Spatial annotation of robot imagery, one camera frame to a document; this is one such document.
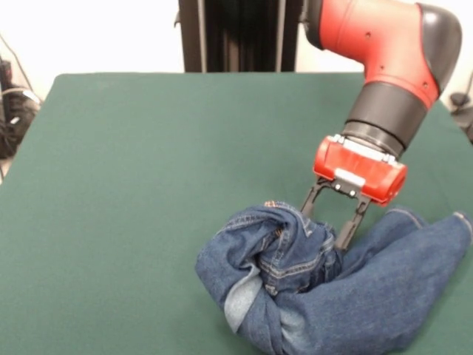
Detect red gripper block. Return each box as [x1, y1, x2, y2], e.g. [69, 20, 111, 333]
[299, 135, 409, 252]

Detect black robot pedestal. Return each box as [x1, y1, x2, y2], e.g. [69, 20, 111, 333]
[173, 0, 307, 73]

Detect blue denim jeans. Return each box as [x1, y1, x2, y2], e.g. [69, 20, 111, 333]
[194, 199, 473, 355]

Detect black cable bundle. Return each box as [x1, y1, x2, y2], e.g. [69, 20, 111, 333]
[0, 33, 41, 160]

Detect dark green table cloth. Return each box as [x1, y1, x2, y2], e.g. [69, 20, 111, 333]
[0, 72, 473, 355]

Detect black stand leg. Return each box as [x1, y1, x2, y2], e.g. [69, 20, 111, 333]
[449, 72, 473, 145]

